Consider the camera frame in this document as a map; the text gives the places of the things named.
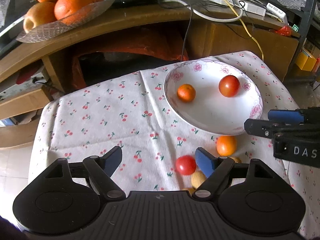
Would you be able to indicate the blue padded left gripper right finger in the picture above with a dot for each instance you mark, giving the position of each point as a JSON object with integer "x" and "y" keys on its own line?
{"x": 217, "y": 171}

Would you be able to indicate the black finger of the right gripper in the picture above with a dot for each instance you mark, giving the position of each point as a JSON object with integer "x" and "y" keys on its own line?
{"x": 259, "y": 128}

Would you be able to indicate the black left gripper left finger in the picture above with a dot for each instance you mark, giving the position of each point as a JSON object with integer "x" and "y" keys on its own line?
{"x": 100, "y": 170}

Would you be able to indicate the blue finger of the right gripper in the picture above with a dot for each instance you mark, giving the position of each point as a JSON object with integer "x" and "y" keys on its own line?
{"x": 286, "y": 116}

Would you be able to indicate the tan longan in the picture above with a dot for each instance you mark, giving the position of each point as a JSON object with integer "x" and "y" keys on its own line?
{"x": 236, "y": 159}
{"x": 191, "y": 190}
{"x": 197, "y": 178}

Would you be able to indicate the red cherry tomato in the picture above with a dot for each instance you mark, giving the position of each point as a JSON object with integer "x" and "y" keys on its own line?
{"x": 186, "y": 165}

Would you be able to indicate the large red tomato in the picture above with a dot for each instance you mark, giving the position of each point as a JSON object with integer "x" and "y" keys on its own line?
{"x": 229, "y": 86}

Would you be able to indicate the orange mandarin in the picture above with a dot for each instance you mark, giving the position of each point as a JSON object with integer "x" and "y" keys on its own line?
{"x": 186, "y": 93}

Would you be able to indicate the tan longan front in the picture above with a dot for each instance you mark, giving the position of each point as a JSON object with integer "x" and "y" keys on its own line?
{"x": 191, "y": 190}

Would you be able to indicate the yellow box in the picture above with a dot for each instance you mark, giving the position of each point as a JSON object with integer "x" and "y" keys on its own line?
{"x": 305, "y": 61}

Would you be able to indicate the white floral plate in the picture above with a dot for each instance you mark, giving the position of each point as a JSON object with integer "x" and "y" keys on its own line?
{"x": 210, "y": 111}

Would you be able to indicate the cherry print tablecloth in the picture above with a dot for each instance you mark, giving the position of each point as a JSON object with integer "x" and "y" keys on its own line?
{"x": 131, "y": 112}

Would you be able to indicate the white power strip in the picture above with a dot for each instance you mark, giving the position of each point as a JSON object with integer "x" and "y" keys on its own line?
{"x": 246, "y": 6}

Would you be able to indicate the black metal rack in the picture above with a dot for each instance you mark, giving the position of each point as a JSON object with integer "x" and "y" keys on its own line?
{"x": 301, "y": 13}

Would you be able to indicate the glass fruit tray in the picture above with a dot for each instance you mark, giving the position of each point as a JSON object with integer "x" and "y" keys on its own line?
{"x": 50, "y": 30}

